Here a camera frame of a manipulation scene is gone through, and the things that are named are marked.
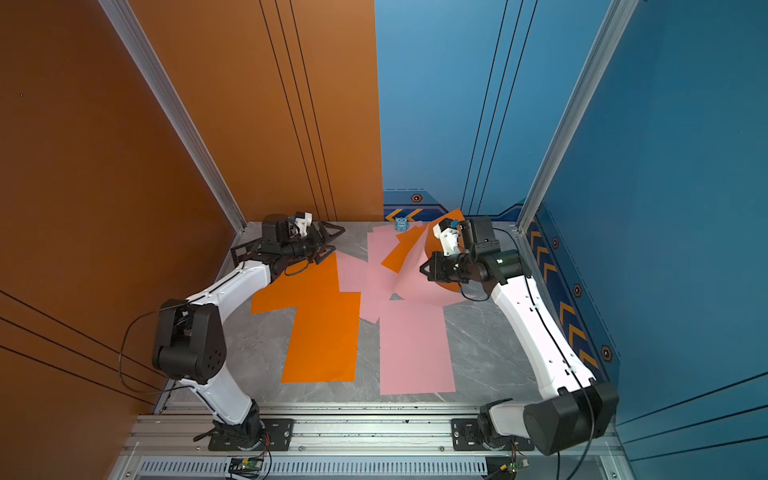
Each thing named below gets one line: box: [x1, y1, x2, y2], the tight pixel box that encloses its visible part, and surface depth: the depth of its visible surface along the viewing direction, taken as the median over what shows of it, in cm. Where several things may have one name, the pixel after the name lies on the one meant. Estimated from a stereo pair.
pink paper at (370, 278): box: [336, 225, 400, 324], surface depth 108 cm
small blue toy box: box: [395, 217, 409, 233], surface depth 122 cm
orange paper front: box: [282, 292, 361, 383], surface depth 89 cm
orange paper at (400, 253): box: [380, 224, 427, 274], surface depth 120 cm
